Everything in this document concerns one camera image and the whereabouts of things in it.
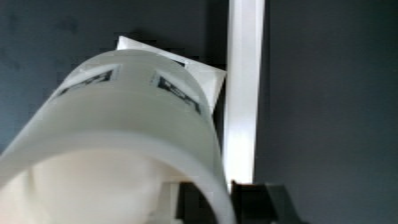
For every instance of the white lamp shade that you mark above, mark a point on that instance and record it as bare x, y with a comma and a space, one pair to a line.
112, 162

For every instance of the white lamp base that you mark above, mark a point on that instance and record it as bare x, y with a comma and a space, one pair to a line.
206, 74

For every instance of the white table border frame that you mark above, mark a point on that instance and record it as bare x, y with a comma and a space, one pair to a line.
242, 88

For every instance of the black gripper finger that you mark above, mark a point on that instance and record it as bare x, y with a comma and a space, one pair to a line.
263, 204

